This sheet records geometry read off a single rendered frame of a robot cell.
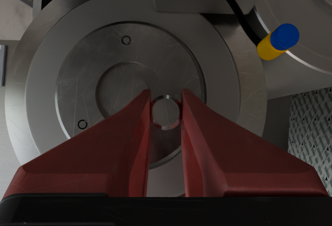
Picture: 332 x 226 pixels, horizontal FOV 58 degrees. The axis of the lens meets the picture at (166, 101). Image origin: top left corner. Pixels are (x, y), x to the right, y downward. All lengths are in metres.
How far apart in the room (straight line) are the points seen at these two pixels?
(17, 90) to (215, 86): 0.11
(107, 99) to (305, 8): 0.12
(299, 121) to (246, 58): 0.24
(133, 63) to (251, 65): 0.07
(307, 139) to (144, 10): 0.27
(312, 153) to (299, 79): 0.17
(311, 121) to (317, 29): 0.20
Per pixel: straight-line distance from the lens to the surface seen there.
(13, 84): 0.19
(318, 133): 0.36
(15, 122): 0.19
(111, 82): 0.15
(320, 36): 0.19
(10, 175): 0.57
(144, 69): 0.15
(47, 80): 0.17
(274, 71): 0.21
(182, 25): 0.16
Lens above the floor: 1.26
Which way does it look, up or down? 3 degrees down
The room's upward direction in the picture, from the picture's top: 177 degrees counter-clockwise
